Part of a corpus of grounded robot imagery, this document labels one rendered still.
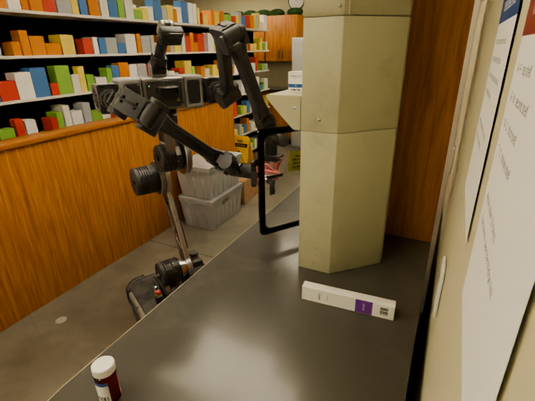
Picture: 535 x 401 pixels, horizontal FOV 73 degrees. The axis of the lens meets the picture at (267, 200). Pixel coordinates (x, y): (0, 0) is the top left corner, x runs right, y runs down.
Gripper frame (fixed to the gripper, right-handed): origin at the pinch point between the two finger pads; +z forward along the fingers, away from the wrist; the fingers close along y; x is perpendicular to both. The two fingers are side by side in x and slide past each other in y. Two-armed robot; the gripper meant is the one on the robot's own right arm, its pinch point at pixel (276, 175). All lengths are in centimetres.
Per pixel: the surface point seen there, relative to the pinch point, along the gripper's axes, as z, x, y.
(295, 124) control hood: 14.2, -16.3, 22.8
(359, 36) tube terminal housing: 30, -13, 46
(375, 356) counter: 48, -45, -26
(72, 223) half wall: -179, 31, -72
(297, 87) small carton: 10.7, -7.1, 32.5
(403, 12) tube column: 39, -4, 52
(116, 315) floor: -125, 11, -120
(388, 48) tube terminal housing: 37, -6, 43
